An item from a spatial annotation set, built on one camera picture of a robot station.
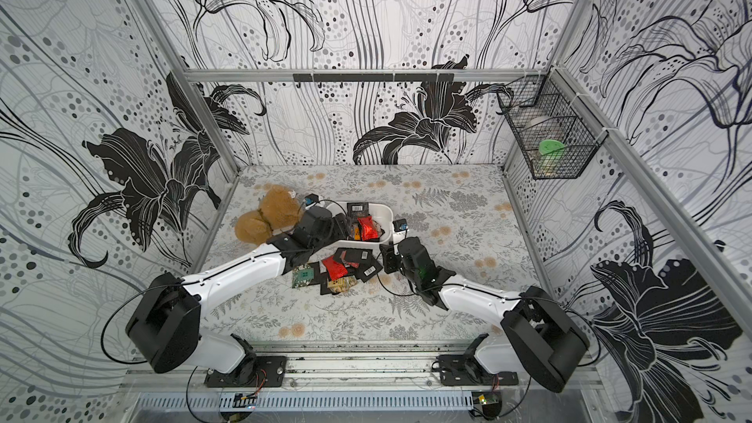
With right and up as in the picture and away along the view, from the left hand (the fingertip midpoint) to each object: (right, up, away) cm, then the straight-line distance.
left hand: (348, 229), depth 87 cm
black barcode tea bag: (+2, +5, +14) cm, 15 cm away
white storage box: (+10, +4, +15) cm, 18 cm away
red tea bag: (-5, -13, +2) cm, 14 cm away
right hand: (+12, -4, -1) cm, 13 cm away
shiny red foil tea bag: (+6, -1, +8) cm, 10 cm away
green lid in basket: (+57, +24, -8) cm, 62 cm away
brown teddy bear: (-24, +6, +7) cm, 25 cm away
